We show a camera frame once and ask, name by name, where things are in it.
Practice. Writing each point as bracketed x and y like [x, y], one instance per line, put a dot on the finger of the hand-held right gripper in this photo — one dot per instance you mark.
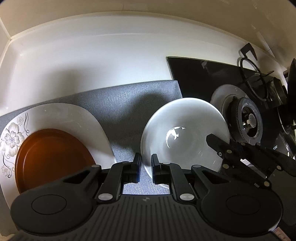
[266, 155]
[223, 150]

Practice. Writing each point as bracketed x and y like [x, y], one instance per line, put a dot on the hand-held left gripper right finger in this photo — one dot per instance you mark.
[154, 168]

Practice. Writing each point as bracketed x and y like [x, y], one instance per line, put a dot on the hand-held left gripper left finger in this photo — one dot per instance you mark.
[138, 167]

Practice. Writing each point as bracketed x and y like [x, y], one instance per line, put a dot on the white bowl with blue pattern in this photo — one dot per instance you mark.
[185, 122]

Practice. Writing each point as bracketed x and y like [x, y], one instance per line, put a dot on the white floral square plate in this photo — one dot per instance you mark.
[69, 118]

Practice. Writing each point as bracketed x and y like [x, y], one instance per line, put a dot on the brown round plate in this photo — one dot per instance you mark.
[53, 157]

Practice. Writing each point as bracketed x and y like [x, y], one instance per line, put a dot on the gas burner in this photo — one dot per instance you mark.
[247, 115]

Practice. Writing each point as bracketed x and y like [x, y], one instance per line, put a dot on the small black pot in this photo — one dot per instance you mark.
[278, 92]

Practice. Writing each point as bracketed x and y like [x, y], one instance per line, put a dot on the grey mat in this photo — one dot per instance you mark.
[129, 102]

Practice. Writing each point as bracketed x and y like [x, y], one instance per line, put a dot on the black glass gas stove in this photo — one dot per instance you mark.
[192, 76]

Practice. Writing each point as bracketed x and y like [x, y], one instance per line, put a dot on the black wok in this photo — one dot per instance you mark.
[291, 76]

